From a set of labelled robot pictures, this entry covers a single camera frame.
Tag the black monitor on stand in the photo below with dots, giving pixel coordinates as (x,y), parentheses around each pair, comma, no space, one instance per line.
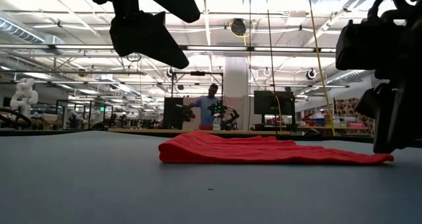
(273,102)

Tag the brown patterned fabric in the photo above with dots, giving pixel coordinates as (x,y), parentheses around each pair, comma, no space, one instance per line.
(352,112)

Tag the black overhead camera frame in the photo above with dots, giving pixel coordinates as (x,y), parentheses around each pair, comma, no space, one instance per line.
(198,73)

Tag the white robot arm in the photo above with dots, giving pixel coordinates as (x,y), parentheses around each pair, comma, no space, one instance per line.
(23,95)

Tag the black upright panel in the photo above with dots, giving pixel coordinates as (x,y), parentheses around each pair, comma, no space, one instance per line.
(173,113)

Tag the red towel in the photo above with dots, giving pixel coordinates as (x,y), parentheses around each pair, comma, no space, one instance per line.
(263,151)

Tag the white square pillar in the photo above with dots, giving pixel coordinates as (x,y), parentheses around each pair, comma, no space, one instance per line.
(235,85)

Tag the black table frame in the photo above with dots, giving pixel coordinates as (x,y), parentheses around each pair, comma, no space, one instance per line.
(49,132)

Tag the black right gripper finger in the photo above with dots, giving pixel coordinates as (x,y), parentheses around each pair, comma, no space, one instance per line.
(395,125)

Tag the person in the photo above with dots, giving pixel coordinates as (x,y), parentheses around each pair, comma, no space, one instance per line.
(206,108)

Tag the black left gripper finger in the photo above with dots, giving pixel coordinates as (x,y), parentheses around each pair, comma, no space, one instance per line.
(174,3)
(148,39)

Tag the silver ceiling duct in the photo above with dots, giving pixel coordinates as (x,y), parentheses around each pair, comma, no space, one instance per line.
(349,76)
(19,29)

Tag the glass enclosure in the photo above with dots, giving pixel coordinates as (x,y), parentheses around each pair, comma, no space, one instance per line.
(82,113)

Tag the black curved corner bracket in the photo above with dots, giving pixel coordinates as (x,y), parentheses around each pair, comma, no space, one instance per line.
(98,126)
(312,132)

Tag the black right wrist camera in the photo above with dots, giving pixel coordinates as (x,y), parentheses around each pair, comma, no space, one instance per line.
(369,46)

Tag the clear water bottle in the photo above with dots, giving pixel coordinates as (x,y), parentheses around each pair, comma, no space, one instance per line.
(216,122)

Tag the tan wooden table top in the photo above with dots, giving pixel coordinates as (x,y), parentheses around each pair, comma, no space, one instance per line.
(148,130)

